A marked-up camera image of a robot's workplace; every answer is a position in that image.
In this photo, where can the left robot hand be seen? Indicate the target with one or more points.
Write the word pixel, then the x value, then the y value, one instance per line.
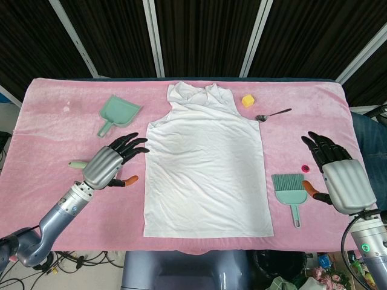
pixel 101 166

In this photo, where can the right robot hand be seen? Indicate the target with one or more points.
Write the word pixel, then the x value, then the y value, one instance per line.
pixel 347 184

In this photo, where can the green lint roller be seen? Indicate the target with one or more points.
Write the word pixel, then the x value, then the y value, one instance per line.
pixel 77 165

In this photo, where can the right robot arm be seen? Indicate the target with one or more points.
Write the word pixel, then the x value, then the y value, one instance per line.
pixel 372 241

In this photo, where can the person's leg in jeans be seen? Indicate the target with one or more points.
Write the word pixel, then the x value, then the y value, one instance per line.
pixel 372 136

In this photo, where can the green plastic dustpan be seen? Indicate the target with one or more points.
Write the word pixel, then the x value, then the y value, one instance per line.
pixel 119 111

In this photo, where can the green hand brush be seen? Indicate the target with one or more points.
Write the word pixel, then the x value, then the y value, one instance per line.
pixel 290 196

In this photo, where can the pink fuzzy blanket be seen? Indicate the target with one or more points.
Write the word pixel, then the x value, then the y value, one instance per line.
pixel 45 136

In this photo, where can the pink flowers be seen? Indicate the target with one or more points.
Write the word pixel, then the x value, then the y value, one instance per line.
pixel 326 278

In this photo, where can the white sleeveless shirt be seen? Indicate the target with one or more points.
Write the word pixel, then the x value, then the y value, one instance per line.
pixel 205 166

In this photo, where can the metal spoon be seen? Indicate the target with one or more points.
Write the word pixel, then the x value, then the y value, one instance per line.
pixel 261 117

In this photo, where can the black bin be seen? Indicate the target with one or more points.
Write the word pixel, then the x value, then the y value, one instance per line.
pixel 278 269

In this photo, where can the yellow cube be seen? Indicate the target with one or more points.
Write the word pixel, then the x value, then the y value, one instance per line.
pixel 248 101

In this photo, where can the blue-grey robot torso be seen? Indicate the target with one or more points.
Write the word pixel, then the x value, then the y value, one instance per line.
pixel 181 272

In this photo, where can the white frame post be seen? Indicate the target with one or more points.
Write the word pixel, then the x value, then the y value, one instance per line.
pixel 9 96
pixel 256 36
pixel 153 36
pixel 362 56
pixel 74 37

